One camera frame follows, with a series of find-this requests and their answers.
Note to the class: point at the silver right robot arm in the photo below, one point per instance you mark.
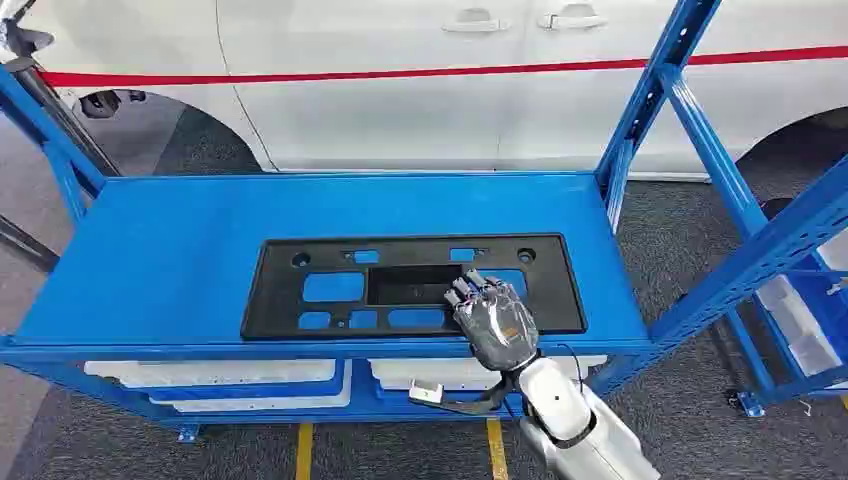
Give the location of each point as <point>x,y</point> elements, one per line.
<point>570,417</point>

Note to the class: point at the white car body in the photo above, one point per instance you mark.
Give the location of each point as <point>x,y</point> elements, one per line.
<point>397,119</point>

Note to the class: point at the black stanchion pole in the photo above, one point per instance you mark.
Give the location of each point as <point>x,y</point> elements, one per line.
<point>66,119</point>

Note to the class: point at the red barrier belt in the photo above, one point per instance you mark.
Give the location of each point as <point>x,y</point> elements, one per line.
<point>331,73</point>

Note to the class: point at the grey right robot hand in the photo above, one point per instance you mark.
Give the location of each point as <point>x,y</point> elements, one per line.
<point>497,328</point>

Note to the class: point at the black plastic plate bracket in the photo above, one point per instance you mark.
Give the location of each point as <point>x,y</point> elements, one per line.
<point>278,291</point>

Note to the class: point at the white foam tray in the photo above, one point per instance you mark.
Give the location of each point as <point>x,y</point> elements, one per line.
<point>278,401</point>
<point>212,372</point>
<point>424,372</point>

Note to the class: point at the blue metal shelf rack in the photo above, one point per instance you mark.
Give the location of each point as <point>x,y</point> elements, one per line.
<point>782,242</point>
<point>166,265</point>

